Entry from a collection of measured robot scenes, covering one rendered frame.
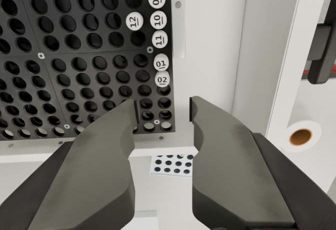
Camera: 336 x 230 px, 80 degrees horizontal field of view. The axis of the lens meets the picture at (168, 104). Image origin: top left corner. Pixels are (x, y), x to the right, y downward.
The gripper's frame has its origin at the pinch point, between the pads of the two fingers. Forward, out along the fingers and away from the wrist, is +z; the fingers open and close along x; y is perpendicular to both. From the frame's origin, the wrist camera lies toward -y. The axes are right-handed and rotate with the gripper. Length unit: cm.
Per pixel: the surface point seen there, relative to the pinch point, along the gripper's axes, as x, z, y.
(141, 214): -8.4, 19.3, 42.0
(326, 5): 77, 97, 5
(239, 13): 8.3, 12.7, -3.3
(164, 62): 0.1, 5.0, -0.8
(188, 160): 3.1, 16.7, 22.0
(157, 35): -0.3, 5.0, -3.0
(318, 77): 13.1, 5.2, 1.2
